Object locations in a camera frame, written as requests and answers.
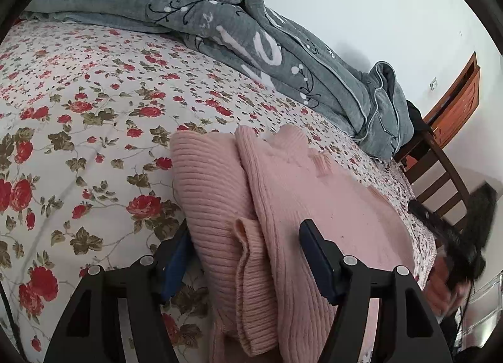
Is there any grey quilted duvet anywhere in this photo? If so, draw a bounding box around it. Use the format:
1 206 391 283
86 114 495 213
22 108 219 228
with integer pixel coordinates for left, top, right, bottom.
22 0 413 161

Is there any wooden bed footboard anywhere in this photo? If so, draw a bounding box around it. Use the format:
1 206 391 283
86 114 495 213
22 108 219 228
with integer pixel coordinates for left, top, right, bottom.
394 130 470 231

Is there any pink knit sweater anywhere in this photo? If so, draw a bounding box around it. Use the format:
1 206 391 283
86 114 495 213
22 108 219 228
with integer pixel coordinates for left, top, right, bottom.
170 125 414 362

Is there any brown wooden door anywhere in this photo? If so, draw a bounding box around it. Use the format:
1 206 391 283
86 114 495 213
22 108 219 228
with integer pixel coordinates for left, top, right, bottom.
424 53 481 148

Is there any black garment on footboard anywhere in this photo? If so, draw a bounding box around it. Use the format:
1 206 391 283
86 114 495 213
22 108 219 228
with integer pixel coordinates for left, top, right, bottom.
407 100 434 137

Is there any floral bed sheet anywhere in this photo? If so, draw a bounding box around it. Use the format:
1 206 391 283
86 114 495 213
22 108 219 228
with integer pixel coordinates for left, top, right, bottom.
1 20 436 362

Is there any person's right hand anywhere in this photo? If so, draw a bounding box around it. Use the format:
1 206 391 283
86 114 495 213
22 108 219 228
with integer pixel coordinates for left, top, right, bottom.
423 256 472 317

